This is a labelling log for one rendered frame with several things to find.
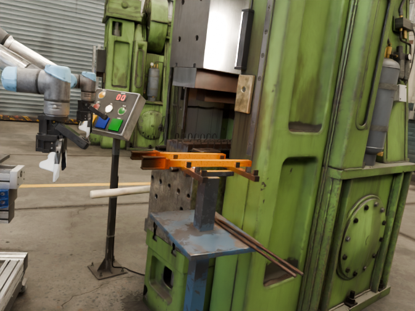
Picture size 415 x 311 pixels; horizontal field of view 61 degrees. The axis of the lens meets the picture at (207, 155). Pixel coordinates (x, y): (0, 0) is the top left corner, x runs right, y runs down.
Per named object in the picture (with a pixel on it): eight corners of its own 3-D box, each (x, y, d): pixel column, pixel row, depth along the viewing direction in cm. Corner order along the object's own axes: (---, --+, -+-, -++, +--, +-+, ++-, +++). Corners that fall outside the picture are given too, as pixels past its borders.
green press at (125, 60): (94, 151, 616) (105, -27, 563) (83, 139, 722) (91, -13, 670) (205, 153, 718) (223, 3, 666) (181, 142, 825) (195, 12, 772)
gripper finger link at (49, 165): (37, 181, 108) (42, 153, 112) (58, 182, 109) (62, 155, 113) (35, 178, 105) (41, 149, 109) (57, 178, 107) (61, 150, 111)
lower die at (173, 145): (186, 159, 178) (188, 142, 177) (165, 151, 194) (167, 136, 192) (246, 157, 205) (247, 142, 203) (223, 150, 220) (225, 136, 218)
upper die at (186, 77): (194, 87, 172) (196, 68, 170) (171, 85, 187) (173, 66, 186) (254, 95, 198) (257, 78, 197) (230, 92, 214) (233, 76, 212)
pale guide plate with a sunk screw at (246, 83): (247, 113, 161) (252, 75, 158) (233, 110, 168) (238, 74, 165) (250, 113, 163) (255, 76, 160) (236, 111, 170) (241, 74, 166)
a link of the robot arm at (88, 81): (80, 71, 197) (96, 73, 200) (79, 91, 199) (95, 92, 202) (80, 71, 190) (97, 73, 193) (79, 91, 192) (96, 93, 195)
